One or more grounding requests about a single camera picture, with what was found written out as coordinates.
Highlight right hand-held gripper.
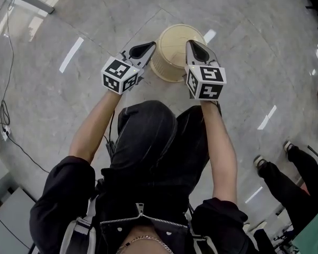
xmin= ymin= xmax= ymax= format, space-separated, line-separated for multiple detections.
xmin=184 ymin=40 xmax=227 ymax=100

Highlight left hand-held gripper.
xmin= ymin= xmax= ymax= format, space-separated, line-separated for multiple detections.
xmin=101 ymin=41 xmax=156 ymax=95

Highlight beige plastic basket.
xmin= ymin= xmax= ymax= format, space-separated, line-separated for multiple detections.
xmin=149 ymin=23 xmax=207 ymax=83

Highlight person's right forearm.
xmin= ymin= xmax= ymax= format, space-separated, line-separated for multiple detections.
xmin=200 ymin=99 xmax=239 ymax=205

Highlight person's left forearm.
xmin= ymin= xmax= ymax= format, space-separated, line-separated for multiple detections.
xmin=68 ymin=90 xmax=120 ymax=164

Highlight person's black trousers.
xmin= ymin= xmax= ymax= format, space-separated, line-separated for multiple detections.
xmin=110 ymin=101 xmax=223 ymax=193

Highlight black metal rod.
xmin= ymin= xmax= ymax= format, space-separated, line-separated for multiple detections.
xmin=307 ymin=145 xmax=318 ymax=160

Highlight person's black zip jacket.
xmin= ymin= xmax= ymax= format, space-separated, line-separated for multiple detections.
xmin=29 ymin=155 xmax=249 ymax=254

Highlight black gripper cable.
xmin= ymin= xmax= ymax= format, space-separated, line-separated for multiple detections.
xmin=103 ymin=109 xmax=116 ymax=158

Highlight thin white cable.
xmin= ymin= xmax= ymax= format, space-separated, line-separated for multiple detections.
xmin=0 ymin=0 xmax=15 ymax=103

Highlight black looped cable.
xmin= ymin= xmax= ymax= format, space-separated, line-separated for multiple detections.
xmin=0 ymin=101 xmax=11 ymax=126

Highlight black floor cable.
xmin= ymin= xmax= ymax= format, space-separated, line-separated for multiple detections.
xmin=7 ymin=136 xmax=50 ymax=174

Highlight grey white shoulder strap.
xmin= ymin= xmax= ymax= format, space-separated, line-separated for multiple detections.
xmin=59 ymin=215 xmax=96 ymax=254
xmin=192 ymin=234 xmax=218 ymax=254

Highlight gold chain necklace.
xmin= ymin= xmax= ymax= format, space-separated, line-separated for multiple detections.
xmin=116 ymin=235 xmax=174 ymax=254

